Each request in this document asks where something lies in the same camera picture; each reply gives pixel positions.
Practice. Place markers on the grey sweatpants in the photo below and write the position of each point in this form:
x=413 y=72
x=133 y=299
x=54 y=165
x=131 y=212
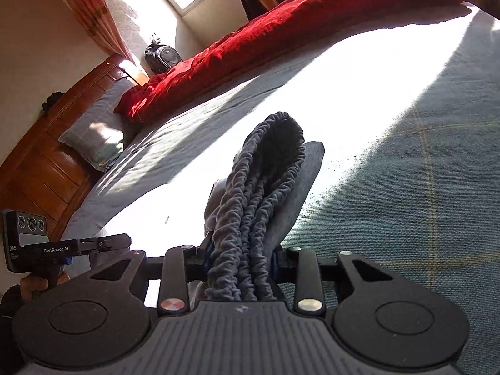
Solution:
x=265 y=187

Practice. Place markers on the dark cloth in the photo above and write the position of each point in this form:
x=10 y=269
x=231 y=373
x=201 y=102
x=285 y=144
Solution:
x=52 y=103

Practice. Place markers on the black backpack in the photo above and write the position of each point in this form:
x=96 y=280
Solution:
x=162 y=58

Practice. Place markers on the person's left forearm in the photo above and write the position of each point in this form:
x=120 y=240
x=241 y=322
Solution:
x=9 y=300

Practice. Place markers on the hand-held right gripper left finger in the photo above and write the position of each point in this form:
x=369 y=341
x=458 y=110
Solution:
x=195 y=261

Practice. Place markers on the black draped cloth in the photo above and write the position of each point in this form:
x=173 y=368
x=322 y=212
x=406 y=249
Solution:
x=250 y=2

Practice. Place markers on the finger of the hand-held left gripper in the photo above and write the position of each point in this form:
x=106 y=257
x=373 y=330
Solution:
x=105 y=243

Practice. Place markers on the orange curtain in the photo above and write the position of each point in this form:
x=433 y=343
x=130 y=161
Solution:
x=97 y=11

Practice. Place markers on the person's left hand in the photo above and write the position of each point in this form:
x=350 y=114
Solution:
x=33 y=289

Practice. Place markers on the grey plaid pillow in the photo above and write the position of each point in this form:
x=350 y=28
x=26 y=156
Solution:
x=93 y=132

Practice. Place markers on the wooden headboard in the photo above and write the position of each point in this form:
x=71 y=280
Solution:
x=43 y=164

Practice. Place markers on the red quilt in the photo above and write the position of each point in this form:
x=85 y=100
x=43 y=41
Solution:
x=273 y=39

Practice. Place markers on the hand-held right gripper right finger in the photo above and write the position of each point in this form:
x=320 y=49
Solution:
x=287 y=263

